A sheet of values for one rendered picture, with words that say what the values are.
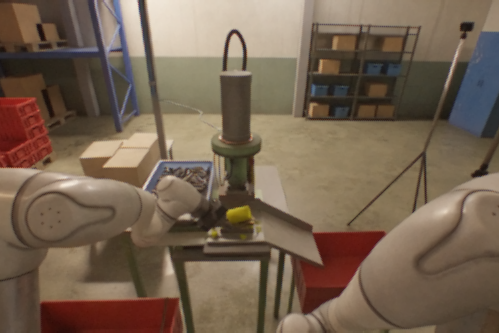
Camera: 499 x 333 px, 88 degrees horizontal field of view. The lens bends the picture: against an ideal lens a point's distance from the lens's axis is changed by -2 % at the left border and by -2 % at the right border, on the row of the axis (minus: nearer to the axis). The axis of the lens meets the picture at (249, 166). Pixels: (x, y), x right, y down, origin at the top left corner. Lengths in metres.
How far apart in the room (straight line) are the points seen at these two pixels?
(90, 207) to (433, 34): 7.43
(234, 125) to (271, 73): 5.35
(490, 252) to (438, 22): 7.34
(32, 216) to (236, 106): 0.74
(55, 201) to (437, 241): 0.46
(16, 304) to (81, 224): 0.22
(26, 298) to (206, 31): 5.95
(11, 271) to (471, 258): 0.62
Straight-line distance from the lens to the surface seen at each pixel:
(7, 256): 0.57
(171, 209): 1.01
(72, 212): 0.44
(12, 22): 6.33
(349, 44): 6.27
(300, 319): 0.78
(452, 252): 0.31
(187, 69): 6.40
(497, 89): 6.94
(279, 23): 6.29
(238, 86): 1.00
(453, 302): 0.34
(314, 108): 6.28
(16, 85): 6.60
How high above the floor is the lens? 1.90
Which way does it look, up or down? 28 degrees down
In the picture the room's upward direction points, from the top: 1 degrees clockwise
